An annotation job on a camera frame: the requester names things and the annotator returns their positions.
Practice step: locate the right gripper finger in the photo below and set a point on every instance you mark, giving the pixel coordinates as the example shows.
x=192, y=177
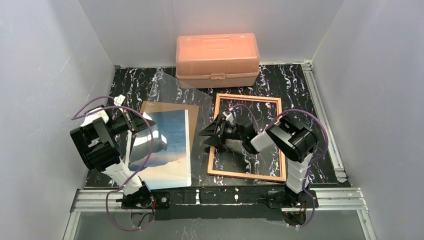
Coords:
x=213, y=141
x=211, y=130

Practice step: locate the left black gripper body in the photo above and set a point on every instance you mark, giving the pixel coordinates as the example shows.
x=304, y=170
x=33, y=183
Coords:
x=133, y=120

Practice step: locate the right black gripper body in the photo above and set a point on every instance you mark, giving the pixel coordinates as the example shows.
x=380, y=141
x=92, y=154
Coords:
x=219, y=128

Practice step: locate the landscape photo print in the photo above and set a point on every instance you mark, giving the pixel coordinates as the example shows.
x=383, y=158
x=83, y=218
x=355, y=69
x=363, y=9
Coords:
x=165, y=155

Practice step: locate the pink wooden picture frame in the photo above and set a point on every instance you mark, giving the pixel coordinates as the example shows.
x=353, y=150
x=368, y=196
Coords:
x=241, y=175

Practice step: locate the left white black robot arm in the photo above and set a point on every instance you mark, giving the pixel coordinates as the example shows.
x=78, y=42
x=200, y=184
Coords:
x=95, y=142

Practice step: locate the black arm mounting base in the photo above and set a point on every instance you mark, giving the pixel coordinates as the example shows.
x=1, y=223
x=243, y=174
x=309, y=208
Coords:
x=271, y=202

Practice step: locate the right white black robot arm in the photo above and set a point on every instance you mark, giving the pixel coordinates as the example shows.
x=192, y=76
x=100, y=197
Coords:
x=296, y=141

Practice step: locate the brown cardboard backing board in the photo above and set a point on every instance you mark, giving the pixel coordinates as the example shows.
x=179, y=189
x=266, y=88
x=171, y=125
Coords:
x=193, y=110

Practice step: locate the orange plastic storage box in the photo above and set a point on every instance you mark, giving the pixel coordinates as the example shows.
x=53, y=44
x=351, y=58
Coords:
x=217, y=60

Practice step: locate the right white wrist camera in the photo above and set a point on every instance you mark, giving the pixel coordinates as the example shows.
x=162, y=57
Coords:
x=228, y=115

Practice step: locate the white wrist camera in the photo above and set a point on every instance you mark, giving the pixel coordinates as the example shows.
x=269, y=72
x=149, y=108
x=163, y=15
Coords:
x=228, y=115
x=119, y=100

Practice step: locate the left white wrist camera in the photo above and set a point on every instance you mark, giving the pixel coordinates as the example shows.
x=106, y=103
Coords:
x=119, y=100

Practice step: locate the aluminium right side rail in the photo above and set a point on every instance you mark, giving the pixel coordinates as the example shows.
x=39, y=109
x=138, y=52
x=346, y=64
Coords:
x=333, y=150

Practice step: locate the aluminium rail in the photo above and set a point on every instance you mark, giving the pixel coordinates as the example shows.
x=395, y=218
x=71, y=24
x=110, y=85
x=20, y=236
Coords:
x=328, y=199
x=333, y=150

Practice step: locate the aluminium front rail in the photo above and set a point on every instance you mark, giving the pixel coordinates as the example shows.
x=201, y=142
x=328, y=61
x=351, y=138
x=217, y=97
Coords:
x=328, y=199

